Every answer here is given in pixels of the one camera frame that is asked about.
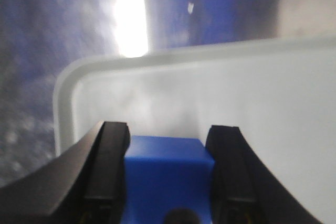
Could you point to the grey metal tray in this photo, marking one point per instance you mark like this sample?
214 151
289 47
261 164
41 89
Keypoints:
280 93

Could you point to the blue cube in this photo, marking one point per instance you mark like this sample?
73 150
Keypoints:
166 173

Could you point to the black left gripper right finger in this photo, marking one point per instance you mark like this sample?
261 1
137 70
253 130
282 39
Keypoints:
243 189

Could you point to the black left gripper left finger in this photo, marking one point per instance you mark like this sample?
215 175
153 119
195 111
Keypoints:
85 184

